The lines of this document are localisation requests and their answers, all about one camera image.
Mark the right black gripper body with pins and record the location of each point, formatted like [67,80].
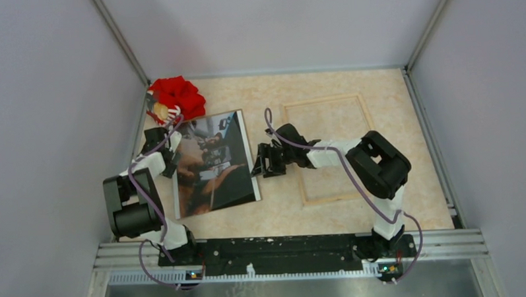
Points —
[278,160]

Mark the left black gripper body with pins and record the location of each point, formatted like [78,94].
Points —
[170,169]

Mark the large glossy photo print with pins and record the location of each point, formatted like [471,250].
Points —
[214,164]

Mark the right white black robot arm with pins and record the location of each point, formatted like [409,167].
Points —
[377,169]

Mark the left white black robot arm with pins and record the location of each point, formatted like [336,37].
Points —
[134,207]

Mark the red cloth toy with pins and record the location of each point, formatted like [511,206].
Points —
[167,98]

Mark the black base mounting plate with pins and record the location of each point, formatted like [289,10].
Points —
[286,255]

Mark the aluminium front rail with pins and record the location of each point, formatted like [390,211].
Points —
[137,263]

